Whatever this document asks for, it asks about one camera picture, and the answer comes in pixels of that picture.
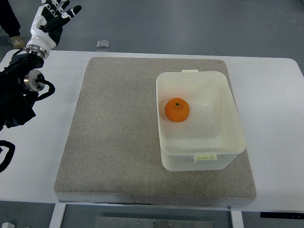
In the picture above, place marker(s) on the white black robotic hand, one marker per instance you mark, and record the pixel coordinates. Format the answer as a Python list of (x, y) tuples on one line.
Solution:
[(47, 26)]

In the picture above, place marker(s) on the orange fruit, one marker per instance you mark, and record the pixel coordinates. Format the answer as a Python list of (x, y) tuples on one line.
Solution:
[(177, 110)]

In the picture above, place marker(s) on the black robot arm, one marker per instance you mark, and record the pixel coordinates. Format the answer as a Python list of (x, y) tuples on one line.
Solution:
[(21, 85)]

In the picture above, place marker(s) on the cream plastic box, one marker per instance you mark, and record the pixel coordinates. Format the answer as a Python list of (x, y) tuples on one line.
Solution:
[(211, 137)]

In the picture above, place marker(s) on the person in dark clothes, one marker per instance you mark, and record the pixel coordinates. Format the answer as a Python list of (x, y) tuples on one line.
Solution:
[(10, 25)]

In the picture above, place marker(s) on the small clear floor plate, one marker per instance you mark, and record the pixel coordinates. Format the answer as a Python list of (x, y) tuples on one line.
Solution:
[(103, 44)]

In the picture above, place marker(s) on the beige foam mat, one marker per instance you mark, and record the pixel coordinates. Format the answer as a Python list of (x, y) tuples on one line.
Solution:
[(112, 154)]

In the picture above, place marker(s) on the white table leg left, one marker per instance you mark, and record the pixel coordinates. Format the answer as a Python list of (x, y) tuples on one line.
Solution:
[(57, 216)]

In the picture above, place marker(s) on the white table leg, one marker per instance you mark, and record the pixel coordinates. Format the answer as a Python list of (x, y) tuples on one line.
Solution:
[(237, 219), (57, 216)]

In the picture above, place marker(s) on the small white floor object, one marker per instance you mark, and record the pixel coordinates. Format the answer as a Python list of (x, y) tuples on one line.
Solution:
[(7, 225)]

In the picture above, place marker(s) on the white table leg right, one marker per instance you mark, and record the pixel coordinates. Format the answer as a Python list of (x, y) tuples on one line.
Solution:
[(237, 219)]

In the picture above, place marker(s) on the black table control panel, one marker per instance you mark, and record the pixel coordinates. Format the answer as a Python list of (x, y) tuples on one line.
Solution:
[(281, 215)]

